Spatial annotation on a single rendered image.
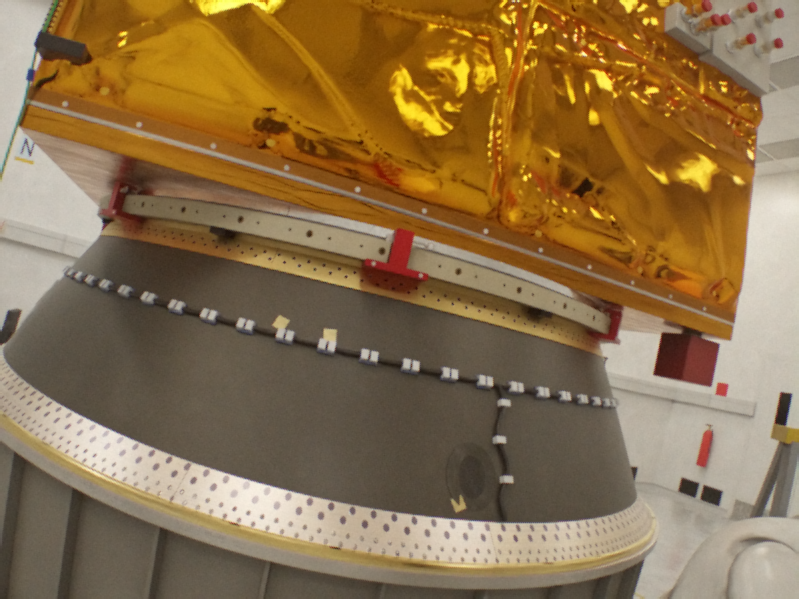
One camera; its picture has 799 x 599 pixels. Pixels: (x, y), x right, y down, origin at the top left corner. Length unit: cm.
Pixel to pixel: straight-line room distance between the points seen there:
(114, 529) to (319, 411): 43
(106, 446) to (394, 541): 54
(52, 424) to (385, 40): 103
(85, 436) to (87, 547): 21
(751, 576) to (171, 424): 94
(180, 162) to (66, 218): 557
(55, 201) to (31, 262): 69
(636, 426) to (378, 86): 881
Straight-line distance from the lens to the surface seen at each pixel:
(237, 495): 104
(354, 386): 111
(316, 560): 99
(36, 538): 132
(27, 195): 685
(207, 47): 122
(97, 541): 118
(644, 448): 998
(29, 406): 134
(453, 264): 123
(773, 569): 45
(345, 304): 118
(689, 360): 187
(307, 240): 120
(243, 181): 121
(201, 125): 122
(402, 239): 118
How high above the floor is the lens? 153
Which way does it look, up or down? 5 degrees up
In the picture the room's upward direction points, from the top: 13 degrees clockwise
